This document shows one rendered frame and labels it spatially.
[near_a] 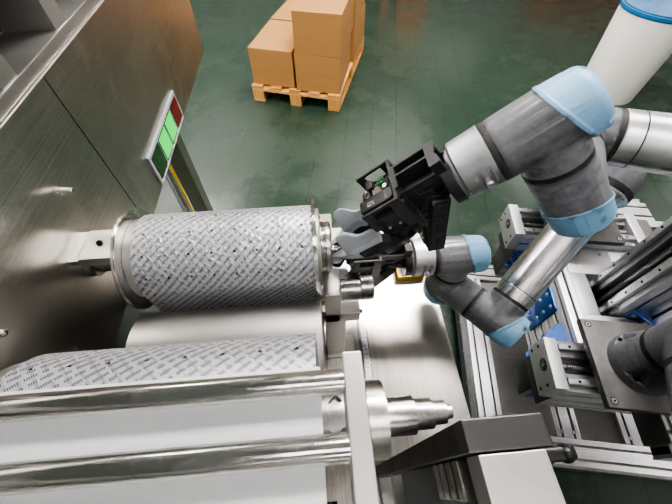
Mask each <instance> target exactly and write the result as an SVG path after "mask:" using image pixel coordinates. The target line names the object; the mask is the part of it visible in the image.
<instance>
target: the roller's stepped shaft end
mask: <svg viewBox="0 0 672 504"><path fill-rule="evenodd" d="M386 401H387V407H388V413H389V420H390V430H391V437H399V436H410V435H417V434H418V430H429V429H435V427H436V425H442V424H448V419H452V418H453V416H454V414H453V409H452V406H451V404H445V402H444V400H442V399H440V400H431V399H430V398H429V397H422V398H412V396H411V395H400V396H388V397H386Z"/></svg>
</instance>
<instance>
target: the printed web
mask: <svg viewBox="0 0 672 504"><path fill-rule="evenodd" d="M130 264H131V270H132V274H133V278H134V281H135V283H136V285H137V287H138V289H139V291H140V292H141V293H142V295H143V296H144V297H146V298H147V299H148V300H149V301H150V302H151V303H153V304H154V305H155V306H156V307H157V308H158V309H160V310H161V311H162V312H171V311H185V310H199V309H213V308H227V307H241V306H255V305H269V304H283V303H297V302H311V301H318V297H317V290H316V279H315V266H314V252H313V237H312V219H311V205H302V206H285V207H268V208H251V209H234V210H217V211H200V212H183V213H166V214H149V215H144V216H143V217H141V218H140V219H139V220H138V222H137V223H136V225H135V227H134V229H133V232H132V236H131V242H130ZM309 367H320V360H319V352H318V344H317V336H316V333H314V334H301V335H287V336H274V337H261V338H248V339H235V340H222V341H208V342H195V343H182V344H169V345H156V346H143V347H129V348H116V349H103V350H90V351H77V352H64V353H51V354H44V355H40V356H37V357H34V358H32V359H29V360H27V361H25V362H23V363H21V364H20V365H18V366H17V367H15V368H13V369H12V370H11V371H9V372H8V373H7V374H6V375H4V376H3V377H2V378H1V379H0V392H11V391H23V390H36V389H48V388H61V387H73V386H86V385H98V384H110V383H123V382H135V381H148V380H160V379H172V378H185V377H197V376H210V375H222V374H235V373H247V372H259V371H272V370H284V369H297V368H309Z"/></svg>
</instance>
